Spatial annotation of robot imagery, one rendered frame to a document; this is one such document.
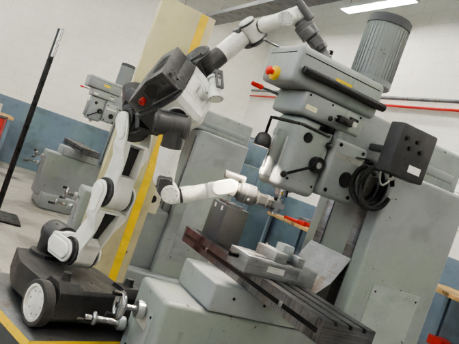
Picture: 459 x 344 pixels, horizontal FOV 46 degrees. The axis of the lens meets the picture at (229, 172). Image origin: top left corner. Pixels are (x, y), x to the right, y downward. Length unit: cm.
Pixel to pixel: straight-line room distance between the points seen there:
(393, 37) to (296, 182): 79
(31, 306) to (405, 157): 169
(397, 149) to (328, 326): 80
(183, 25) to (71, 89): 732
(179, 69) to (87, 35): 893
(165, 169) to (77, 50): 905
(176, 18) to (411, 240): 229
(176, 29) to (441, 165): 209
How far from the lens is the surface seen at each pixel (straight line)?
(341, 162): 242
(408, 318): 276
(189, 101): 234
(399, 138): 228
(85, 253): 274
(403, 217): 256
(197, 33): 405
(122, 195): 262
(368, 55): 257
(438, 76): 825
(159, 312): 219
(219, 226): 262
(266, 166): 234
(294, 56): 228
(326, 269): 256
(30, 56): 1109
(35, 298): 254
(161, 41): 396
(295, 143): 230
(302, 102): 228
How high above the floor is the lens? 132
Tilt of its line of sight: level
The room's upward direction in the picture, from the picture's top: 20 degrees clockwise
